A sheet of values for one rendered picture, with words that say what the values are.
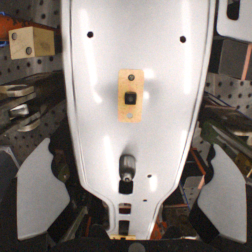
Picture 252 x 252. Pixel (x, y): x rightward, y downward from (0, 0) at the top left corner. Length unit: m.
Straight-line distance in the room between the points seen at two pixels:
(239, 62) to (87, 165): 0.34
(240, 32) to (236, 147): 0.17
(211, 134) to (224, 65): 0.12
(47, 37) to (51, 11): 0.39
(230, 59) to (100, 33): 0.21
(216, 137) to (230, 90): 0.41
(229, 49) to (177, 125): 0.16
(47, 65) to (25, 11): 0.21
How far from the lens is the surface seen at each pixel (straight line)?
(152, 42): 0.23
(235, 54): 0.30
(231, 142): 0.25
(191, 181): 0.38
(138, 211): 0.43
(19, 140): 0.82
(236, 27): 0.28
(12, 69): 0.69
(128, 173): 0.25
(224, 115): 0.32
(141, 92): 0.23
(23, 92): 0.20
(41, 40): 0.21
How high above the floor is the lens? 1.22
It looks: 63 degrees down
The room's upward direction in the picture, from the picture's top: 177 degrees counter-clockwise
